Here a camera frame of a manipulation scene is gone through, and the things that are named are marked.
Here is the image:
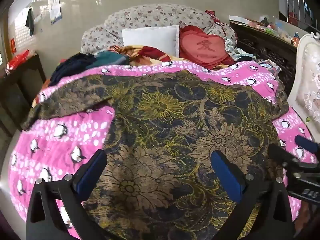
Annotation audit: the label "hanging dark green cloth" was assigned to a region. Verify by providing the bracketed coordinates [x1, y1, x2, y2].
[25, 6, 35, 37]

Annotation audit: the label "window with metal bars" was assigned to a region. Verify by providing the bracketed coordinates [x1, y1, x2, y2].
[279, 0, 320, 30]

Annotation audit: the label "dark wooden side table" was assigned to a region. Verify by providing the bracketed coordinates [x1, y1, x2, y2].
[0, 52, 47, 130]

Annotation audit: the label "white pillow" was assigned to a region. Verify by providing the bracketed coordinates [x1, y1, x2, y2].
[122, 25, 180, 57]

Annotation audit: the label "red heart cushion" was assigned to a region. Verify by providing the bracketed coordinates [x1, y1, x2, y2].
[179, 25, 235, 70]

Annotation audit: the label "teal cloth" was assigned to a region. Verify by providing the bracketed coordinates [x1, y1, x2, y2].
[86, 51, 130, 69]

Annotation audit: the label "row of small bottles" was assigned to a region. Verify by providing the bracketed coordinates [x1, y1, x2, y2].
[260, 17, 300, 47]

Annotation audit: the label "wall poster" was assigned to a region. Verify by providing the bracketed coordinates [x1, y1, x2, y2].
[47, 0, 62, 25]

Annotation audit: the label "pile of light clothes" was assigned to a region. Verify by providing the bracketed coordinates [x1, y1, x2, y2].
[257, 59, 283, 80]

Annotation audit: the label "white lattice window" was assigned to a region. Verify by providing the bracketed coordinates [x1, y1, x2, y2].
[14, 6, 32, 40]

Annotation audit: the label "white flat box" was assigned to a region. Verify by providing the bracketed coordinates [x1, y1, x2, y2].
[229, 15, 252, 23]

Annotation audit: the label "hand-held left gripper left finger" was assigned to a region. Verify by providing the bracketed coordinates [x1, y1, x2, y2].
[26, 149, 108, 240]

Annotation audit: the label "light blue patterned cloth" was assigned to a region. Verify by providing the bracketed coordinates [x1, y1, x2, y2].
[224, 36, 255, 62]

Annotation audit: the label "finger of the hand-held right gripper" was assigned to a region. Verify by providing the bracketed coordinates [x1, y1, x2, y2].
[294, 135, 320, 156]
[268, 143, 320, 172]

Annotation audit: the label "white ornate chair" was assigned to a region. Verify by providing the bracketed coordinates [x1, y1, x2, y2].
[287, 32, 320, 140]

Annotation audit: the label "red yellow patterned blanket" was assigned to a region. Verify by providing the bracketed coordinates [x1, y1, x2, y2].
[109, 45, 173, 67]

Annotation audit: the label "red packet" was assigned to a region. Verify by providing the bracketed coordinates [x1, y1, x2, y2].
[6, 49, 30, 71]

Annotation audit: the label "floral grey pillows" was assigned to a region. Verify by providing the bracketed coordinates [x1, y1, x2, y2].
[80, 4, 237, 55]

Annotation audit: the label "red patterned cloth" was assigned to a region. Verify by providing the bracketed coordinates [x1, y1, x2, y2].
[205, 10, 223, 26]

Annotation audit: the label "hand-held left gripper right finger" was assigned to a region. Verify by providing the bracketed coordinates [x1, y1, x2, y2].
[211, 150, 293, 240]

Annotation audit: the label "pink penguin blanket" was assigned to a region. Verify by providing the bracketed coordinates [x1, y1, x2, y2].
[7, 59, 318, 240]

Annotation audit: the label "dark gold floral garment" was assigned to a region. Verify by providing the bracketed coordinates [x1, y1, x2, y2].
[21, 69, 290, 240]

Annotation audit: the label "dark navy cloth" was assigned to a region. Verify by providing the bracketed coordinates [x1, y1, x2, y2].
[49, 53, 98, 87]

